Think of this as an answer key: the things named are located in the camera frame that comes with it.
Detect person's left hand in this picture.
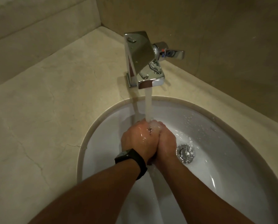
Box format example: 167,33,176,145
121,119,160,163

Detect person's right hand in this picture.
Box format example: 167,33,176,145
149,120,178,166

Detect person's right forearm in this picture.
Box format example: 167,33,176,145
154,157,255,224

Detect person's left forearm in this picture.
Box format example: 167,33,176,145
28,162,142,224

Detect black wristwatch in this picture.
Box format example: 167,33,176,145
114,148,148,180

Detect chrome sink drain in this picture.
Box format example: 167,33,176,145
176,144,195,164

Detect white ceramic sink basin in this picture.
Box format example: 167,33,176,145
82,100,276,224

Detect chrome faucet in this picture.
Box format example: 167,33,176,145
124,31,185,89

